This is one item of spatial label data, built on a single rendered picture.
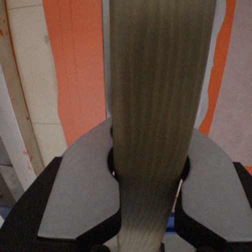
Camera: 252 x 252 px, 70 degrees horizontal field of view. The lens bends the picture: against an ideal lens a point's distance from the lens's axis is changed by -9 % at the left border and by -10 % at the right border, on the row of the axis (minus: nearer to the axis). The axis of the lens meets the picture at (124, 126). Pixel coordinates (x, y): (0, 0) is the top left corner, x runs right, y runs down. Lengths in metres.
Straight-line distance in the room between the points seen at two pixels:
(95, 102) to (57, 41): 0.09
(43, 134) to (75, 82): 0.11
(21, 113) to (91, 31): 0.15
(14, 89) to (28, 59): 0.04
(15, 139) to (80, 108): 0.11
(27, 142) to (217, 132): 0.29
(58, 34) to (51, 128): 0.14
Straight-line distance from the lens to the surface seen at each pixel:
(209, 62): 0.26
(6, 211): 0.42
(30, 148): 0.33
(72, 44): 0.26
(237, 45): 0.27
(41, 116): 0.31
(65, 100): 0.28
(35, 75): 0.29
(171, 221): 0.39
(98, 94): 0.27
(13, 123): 0.30
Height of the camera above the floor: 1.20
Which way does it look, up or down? 57 degrees down
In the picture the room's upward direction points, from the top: 174 degrees counter-clockwise
